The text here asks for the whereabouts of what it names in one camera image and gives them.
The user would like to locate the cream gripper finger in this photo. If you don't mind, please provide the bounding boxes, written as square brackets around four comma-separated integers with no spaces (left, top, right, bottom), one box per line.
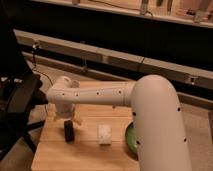
[73,114,82,125]

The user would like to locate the black eraser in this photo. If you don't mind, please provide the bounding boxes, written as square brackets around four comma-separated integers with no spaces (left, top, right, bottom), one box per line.
[64,120,75,142]

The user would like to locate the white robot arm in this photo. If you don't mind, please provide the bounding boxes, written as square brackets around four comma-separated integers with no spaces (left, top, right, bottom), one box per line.
[47,75,192,171]

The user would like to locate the green ceramic bowl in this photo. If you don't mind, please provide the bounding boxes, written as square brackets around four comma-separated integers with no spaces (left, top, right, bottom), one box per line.
[125,123,137,155]

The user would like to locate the white sponge block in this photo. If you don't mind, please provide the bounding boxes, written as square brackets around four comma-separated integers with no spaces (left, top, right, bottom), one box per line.
[97,124,111,145]

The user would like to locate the wooden table board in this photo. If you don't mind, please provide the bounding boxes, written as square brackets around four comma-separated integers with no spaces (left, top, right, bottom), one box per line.
[31,81,139,171]

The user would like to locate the black office chair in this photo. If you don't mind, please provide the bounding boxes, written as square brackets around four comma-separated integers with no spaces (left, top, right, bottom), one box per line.
[0,28,48,162]

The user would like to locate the long wooden beam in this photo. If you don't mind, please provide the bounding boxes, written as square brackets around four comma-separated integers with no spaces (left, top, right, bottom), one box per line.
[15,30,213,89]

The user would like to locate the black cable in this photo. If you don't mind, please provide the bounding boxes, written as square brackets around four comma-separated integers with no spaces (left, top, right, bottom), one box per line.
[30,40,56,90]

